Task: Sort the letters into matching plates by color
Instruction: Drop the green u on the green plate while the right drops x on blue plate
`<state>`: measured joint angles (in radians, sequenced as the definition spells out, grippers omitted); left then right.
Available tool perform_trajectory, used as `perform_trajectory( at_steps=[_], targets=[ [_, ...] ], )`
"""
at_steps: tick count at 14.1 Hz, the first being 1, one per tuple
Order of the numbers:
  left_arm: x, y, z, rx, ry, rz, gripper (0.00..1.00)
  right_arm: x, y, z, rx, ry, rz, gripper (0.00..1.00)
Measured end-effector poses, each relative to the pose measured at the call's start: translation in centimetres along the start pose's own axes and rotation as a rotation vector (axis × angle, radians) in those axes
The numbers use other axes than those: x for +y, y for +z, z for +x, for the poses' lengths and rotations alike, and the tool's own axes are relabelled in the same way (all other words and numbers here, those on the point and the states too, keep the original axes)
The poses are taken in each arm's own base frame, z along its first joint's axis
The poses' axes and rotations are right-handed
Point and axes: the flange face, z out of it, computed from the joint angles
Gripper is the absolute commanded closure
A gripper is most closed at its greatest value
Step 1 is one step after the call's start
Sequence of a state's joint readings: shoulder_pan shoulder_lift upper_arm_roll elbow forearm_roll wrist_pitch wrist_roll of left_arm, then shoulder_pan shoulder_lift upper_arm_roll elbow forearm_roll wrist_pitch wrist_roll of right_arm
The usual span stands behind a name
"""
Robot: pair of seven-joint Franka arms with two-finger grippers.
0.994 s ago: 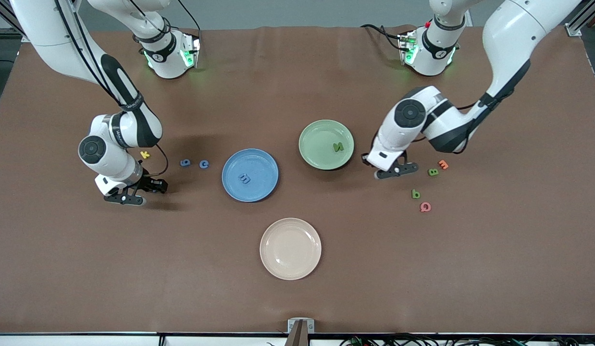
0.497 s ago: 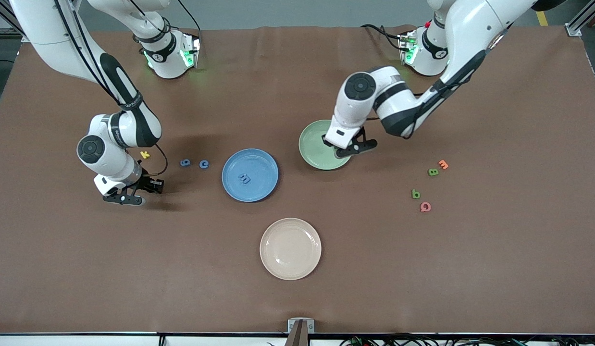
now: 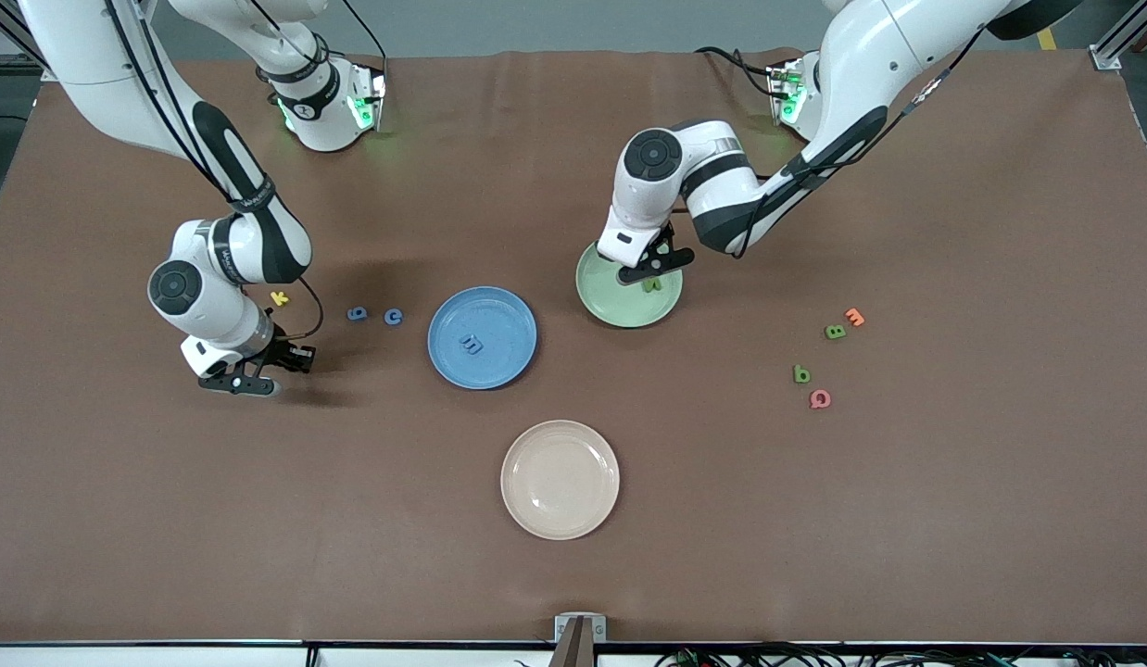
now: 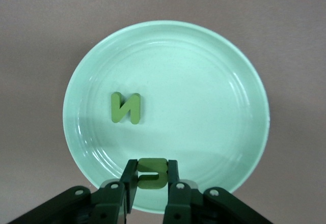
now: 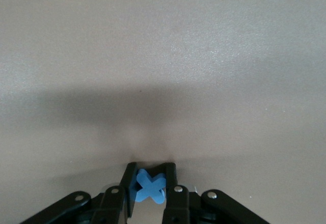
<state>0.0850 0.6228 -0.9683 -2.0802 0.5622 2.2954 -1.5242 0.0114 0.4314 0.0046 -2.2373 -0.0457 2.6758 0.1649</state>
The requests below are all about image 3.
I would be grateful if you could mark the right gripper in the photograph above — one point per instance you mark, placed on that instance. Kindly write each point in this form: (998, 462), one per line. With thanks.
(282, 351)

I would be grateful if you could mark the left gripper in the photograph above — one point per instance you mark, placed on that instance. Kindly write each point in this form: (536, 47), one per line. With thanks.
(664, 248)

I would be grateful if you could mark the blue foam letter c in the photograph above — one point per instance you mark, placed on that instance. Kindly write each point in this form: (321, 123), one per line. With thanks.
(394, 317)

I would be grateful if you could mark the blue foam letter m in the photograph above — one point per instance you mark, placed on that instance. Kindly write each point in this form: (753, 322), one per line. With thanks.
(472, 345)

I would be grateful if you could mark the green foam letter p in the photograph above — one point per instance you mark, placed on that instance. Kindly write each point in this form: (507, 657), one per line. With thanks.
(801, 374)

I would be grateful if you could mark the green foam letter B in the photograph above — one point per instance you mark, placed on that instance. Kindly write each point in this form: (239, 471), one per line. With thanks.
(835, 331)

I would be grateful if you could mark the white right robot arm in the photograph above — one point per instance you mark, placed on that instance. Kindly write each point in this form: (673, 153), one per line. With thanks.
(92, 56)

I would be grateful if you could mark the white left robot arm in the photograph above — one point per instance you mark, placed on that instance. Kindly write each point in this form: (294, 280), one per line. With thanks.
(870, 56)

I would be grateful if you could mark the green plate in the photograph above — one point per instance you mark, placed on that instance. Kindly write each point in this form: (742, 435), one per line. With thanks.
(620, 306)

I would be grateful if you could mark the brown table mat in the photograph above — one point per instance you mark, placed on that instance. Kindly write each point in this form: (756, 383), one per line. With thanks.
(258, 519)

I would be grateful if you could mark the blue plate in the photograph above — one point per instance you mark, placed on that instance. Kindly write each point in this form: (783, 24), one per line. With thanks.
(482, 337)

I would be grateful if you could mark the orange foam letter E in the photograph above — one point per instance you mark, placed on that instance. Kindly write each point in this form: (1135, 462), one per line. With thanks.
(854, 318)

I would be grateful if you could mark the pink foam letter Q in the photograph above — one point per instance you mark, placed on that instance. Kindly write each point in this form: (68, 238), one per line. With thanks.
(819, 399)

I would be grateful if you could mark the beige plate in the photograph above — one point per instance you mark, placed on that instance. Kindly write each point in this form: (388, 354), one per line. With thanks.
(560, 480)

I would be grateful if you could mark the white table edge rail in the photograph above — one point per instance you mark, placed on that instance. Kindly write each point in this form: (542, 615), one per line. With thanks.
(166, 656)

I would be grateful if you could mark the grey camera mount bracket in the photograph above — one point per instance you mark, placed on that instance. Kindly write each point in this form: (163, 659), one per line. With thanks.
(580, 630)

